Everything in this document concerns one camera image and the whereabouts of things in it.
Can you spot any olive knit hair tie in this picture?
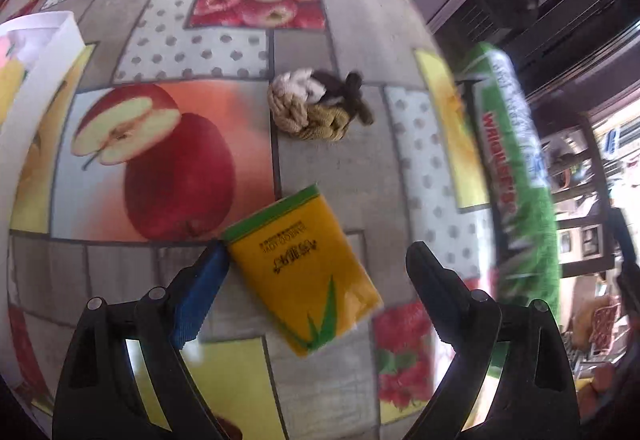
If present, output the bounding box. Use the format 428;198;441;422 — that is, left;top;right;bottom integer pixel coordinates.
294;104;354;142

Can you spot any green printed pillow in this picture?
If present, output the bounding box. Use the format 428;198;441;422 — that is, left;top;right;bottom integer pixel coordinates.
457;42;562;317

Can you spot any white scrunchie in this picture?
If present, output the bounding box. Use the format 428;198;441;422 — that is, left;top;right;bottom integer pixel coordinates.
274;68;327;101

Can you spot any dark wooden shelf rack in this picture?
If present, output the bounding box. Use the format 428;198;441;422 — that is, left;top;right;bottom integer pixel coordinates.
525;110;632;281

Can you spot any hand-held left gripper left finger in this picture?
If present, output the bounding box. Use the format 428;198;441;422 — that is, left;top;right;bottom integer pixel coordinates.
51;239;232;440

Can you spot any beige braided hair tie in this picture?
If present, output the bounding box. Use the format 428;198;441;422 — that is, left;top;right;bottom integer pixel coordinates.
266;84;312;135

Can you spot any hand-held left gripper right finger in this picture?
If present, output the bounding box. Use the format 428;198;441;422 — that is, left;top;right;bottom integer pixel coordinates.
405;241;582;440

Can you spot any fruit print tablecloth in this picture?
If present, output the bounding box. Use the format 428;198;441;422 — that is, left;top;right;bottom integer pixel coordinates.
0;0;507;440

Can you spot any yellow tissue packet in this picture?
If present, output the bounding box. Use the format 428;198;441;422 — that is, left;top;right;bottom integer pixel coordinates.
221;183;385;360

